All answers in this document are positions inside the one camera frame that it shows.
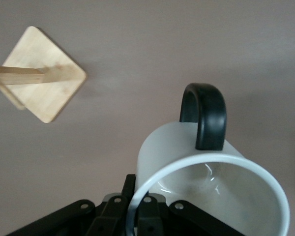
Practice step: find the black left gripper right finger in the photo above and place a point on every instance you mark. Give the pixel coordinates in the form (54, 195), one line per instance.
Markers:
(150, 216)

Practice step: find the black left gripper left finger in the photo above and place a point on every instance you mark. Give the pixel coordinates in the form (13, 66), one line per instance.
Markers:
(105, 216)

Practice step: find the wooden cup rack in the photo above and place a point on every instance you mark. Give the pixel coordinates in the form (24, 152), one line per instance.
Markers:
(46, 59)

